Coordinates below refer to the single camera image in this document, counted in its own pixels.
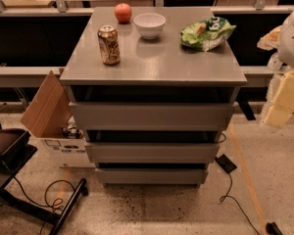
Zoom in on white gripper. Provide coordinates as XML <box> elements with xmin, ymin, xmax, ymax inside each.
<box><xmin>260</xmin><ymin>70</ymin><xmax>294</xmax><ymax>128</ymax></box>

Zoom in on grey bottom drawer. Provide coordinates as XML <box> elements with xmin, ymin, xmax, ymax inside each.
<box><xmin>95</xmin><ymin>168</ymin><xmax>208</xmax><ymax>185</ymax></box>

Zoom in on grey drawer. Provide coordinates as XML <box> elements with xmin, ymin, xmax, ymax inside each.
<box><xmin>70</xmin><ymin>102</ymin><xmax>234</xmax><ymax>131</ymax></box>
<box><xmin>85</xmin><ymin>142</ymin><xmax>220</xmax><ymax>164</ymax></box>
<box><xmin>95</xmin><ymin>168</ymin><xmax>208</xmax><ymax>185</ymax></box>

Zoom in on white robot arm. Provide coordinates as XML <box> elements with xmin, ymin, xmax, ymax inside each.
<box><xmin>258</xmin><ymin>10</ymin><xmax>294</xmax><ymax>132</ymax></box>

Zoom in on grey middle drawer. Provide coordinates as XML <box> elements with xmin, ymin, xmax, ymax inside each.
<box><xmin>85</xmin><ymin>142</ymin><xmax>220</xmax><ymax>164</ymax></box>

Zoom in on grey top drawer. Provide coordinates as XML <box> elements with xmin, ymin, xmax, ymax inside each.
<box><xmin>70</xmin><ymin>102</ymin><xmax>234</xmax><ymax>131</ymax></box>

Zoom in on clear sanitizer bottle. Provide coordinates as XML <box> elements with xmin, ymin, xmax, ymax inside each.
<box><xmin>268</xmin><ymin>52</ymin><xmax>282</xmax><ymax>71</ymax></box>

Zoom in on black power adapter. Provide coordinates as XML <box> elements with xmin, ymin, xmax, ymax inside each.
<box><xmin>215</xmin><ymin>154</ymin><xmax>237</xmax><ymax>173</ymax></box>

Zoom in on green chip bag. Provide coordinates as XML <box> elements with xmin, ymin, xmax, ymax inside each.
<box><xmin>179</xmin><ymin>17</ymin><xmax>236</xmax><ymax>52</ymax></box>

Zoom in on black object on floor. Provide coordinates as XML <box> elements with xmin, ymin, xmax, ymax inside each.
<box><xmin>266</xmin><ymin>222</ymin><xmax>283</xmax><ymax>235</ymax></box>

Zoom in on white bowl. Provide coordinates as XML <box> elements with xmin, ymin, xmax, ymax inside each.
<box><xmin>134</xmin><ymin>13</ymin><xmax>166</xmax><ymax>39</ymax></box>

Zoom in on red apple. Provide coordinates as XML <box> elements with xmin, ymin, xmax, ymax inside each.
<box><xmin>115</xmin><ymin>3</ymin><xmax>132</xmax><ymax>24</ymax></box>

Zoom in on gold soda can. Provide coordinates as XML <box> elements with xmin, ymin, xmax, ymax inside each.
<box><xmin>97</xmin><ymin>25</ymin><xmax>121</xmax><ymax>66</ymax></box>

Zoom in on cardboard box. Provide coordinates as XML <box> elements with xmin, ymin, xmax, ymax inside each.
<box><xmin>21</xmin><ymin>71</ymin><xmax>94</xmax><ymax>167</ymax></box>

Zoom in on black stand base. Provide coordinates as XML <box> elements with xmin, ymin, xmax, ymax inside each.
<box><xmin>0</xmin><ymin>175</ymin><xmax>88</xmax><ymax>235</ymax></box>

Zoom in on black tray on stand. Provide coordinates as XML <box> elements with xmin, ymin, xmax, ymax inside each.
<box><xmin>0</xmin><ymin>128</ymin><xmax>30</xmax><ymax>173</ymax></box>

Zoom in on black adapter cable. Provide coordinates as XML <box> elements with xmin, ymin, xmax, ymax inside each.
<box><xmin>219</xmin><ymin>171</ymin><xmax>263</xmax><ymax>235</ymax></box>

